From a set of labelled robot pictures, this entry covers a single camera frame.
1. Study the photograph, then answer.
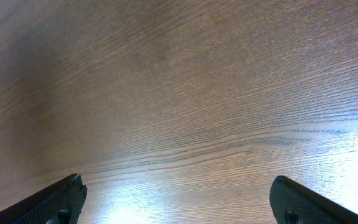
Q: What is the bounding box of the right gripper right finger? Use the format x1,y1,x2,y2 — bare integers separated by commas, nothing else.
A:
269,175,358,224

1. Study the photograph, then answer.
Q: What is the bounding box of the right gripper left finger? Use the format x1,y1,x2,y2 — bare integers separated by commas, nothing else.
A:
0,174,88,224

